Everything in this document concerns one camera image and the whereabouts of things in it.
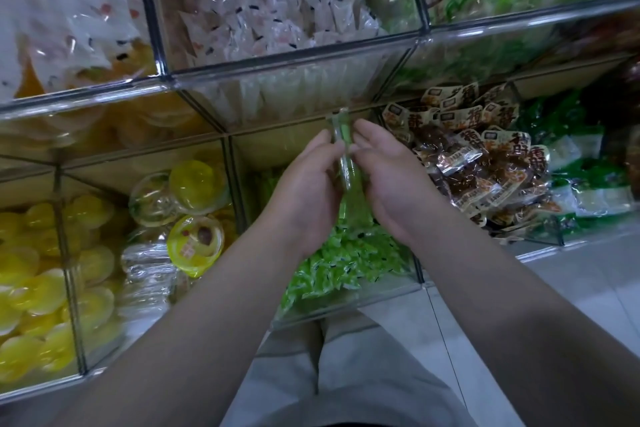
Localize person's left hand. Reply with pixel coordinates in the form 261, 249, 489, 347
262, 129, 347, 254

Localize person's right hand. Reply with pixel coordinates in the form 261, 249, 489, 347
350, 119, 447, 245

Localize single green stick packet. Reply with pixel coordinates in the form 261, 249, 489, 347
330, 108, 377, 235

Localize pile of small green candies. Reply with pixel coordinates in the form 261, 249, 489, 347
274, 226, 417, 319

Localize pile of brown snack packets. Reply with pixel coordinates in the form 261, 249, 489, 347
382, 81, 563, 245

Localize pile of green bamboo packets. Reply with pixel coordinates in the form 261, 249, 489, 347
514, 89, 640, 235

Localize pile of white jelly sticks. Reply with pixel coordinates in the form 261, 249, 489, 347
148, 0, 423, 131

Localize pile of yellow jelly cups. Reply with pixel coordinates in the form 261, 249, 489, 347
0, 191, 127, 389

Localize person's right forearm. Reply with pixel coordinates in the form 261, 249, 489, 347
400, 206, 640, 427

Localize person's left forearm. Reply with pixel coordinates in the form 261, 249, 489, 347
50, 222, 323, 427

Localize light grey shorts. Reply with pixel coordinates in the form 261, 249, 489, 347
220, 314, 479, 427

